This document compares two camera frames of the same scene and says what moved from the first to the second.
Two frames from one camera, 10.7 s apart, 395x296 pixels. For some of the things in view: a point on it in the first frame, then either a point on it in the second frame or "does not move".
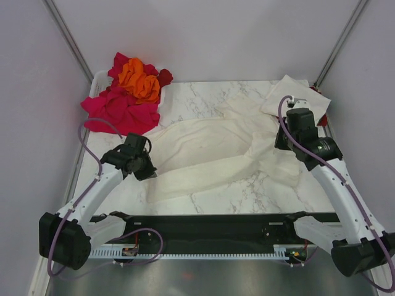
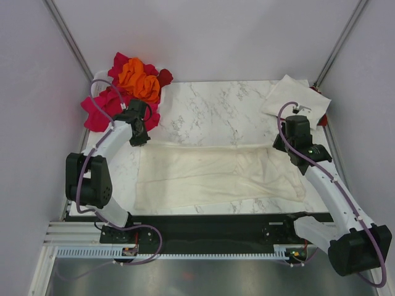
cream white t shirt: (191, 155) → (171, 176)
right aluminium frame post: (344, 36) does not move
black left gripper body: (139, 158) → (142, 124)
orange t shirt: (145, 89) does not move
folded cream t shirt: (297, 89) does not move
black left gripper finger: (148, 169) → (139, 135)
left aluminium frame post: (69, 37) does not move
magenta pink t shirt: (115, 110) does not move
